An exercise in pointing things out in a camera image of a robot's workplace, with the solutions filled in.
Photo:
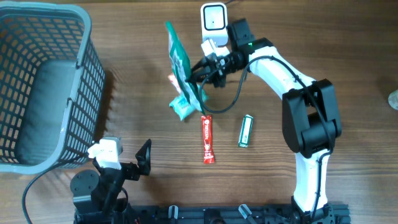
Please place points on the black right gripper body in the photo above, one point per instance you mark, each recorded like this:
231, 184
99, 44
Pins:
219, 75

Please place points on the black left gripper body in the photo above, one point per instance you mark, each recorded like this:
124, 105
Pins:
129, 172

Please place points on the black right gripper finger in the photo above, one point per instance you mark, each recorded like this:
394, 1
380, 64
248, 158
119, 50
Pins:
200, 65
197, 77

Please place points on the green glove package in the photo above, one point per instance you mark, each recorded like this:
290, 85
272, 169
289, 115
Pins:
180, 64

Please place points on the orange candy pack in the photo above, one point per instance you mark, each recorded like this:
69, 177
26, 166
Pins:
174, 82

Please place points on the teal wet wipes pack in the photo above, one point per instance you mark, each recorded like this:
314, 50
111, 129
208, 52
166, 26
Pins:
182, 107

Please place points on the red coffee stick sachet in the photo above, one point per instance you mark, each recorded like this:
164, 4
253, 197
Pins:
206, 124

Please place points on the green white gum pack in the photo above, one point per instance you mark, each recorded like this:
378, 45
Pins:
245, 132

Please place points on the green lidded small jar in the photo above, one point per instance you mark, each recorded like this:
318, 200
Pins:
393, 99

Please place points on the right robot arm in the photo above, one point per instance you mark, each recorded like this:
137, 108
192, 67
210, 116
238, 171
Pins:
310, 118

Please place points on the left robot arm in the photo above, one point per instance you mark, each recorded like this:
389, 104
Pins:
95, 192

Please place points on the white barcode scanner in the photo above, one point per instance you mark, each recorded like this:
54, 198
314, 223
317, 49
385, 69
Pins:
214, 20

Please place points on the grey plastic mesh basket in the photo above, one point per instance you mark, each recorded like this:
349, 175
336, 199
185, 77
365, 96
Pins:
52, 84

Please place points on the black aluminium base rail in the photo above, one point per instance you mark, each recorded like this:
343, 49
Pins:
267, 214

